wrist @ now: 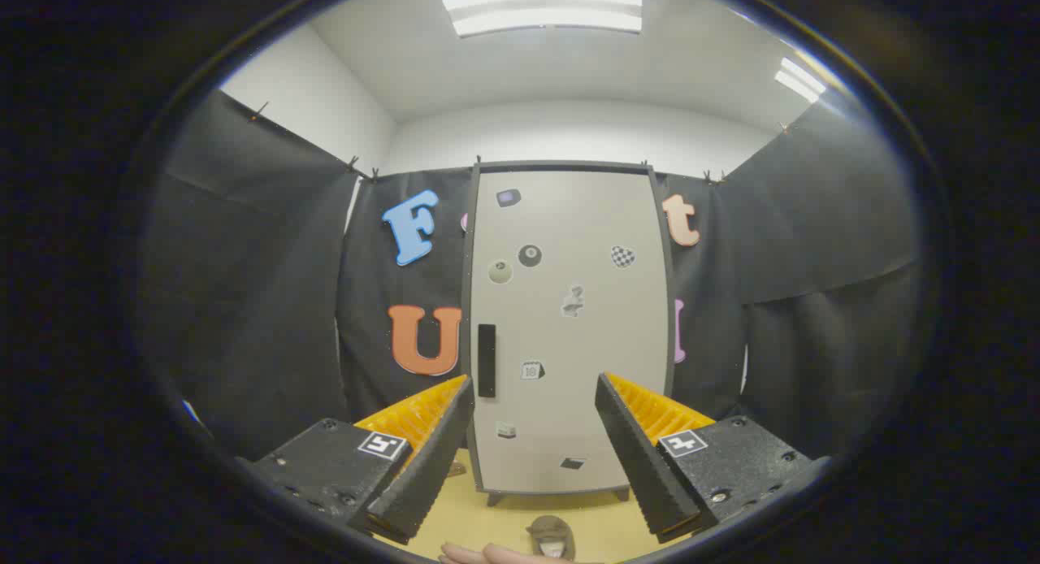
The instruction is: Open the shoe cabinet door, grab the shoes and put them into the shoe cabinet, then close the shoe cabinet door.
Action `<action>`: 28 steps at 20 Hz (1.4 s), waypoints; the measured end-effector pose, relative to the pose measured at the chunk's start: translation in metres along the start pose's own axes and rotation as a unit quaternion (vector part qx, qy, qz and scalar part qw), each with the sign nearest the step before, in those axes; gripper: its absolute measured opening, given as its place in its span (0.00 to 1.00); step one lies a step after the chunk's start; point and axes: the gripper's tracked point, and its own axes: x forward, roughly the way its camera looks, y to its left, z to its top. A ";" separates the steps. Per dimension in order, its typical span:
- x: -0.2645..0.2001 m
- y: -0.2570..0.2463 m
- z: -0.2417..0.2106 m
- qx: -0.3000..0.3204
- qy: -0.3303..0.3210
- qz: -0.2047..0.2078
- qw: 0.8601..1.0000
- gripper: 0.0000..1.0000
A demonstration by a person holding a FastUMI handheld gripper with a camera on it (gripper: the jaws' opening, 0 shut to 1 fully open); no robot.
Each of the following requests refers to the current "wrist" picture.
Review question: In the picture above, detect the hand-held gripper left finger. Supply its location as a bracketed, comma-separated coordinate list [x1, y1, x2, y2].
[238, 374, 475, 546]

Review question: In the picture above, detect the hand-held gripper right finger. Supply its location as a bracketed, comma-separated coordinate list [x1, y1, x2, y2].
[595, 372, 833, 545]

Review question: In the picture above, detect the brown fuzzy shoe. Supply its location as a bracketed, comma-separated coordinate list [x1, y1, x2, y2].
[526, 515, 577, 561]

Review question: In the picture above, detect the grey shoe cabinet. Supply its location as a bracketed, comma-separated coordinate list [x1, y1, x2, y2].
[461, 161, 678, 507]

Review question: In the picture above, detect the black backdrop cloth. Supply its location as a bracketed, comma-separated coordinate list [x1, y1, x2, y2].
[138, 89, 923, 461]

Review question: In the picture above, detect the small ceiling light panel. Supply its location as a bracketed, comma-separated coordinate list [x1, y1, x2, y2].
[774, 57, 827, 104]

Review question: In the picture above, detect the large ceiling light panel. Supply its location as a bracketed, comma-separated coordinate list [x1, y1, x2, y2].
[443, 0, 644, 38]

